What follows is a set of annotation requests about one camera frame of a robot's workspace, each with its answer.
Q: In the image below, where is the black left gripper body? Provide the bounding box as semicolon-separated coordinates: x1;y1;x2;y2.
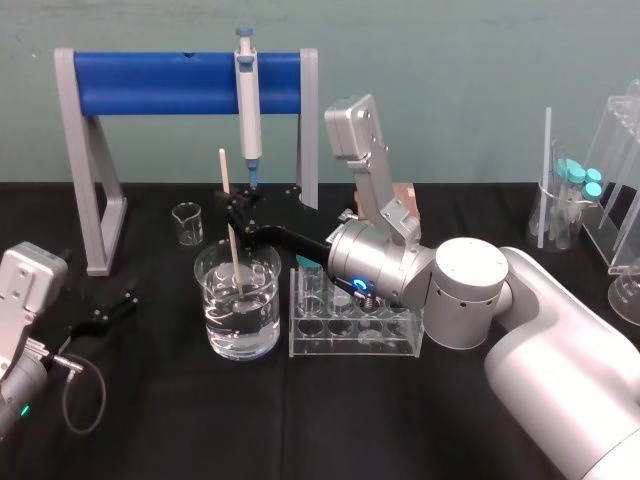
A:
35;262;99;357

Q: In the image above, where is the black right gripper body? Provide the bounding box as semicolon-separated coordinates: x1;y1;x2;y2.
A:
247;187;337;264

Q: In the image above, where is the pale stick thermometer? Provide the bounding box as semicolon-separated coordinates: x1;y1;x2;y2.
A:
217;148;247;301

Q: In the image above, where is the small empty glass beaker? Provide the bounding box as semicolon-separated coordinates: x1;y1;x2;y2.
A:
171;202;204;247

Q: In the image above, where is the large glass beaker with water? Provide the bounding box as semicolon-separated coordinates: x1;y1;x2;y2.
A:
193;239;282;360

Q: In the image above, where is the clear acrylic test tube rack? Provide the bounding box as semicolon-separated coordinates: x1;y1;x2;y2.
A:
288;264;425;359

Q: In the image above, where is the glass beaker holding rods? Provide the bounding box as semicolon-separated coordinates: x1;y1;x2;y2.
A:
527;178;589;252

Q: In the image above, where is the white and blue pipette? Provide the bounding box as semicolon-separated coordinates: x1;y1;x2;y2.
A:
234;27;265;190

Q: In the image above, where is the grey and blue pipette stand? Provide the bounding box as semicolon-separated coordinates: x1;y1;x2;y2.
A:
53;47;320;277

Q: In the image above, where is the black table cloth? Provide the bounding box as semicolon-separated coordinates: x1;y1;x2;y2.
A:
0;180;640;480

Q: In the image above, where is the long clear glass rod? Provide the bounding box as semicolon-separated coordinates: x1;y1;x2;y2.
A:
538;105;553;249

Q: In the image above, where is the tall clear acrylic stand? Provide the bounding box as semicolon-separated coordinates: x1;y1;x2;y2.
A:
581;77;640;277

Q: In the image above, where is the clear glass flask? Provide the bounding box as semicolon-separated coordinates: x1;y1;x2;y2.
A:
606;263;640;332

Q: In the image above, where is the thin dark gripper cable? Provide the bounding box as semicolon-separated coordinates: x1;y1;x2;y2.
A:
47;351;108;435

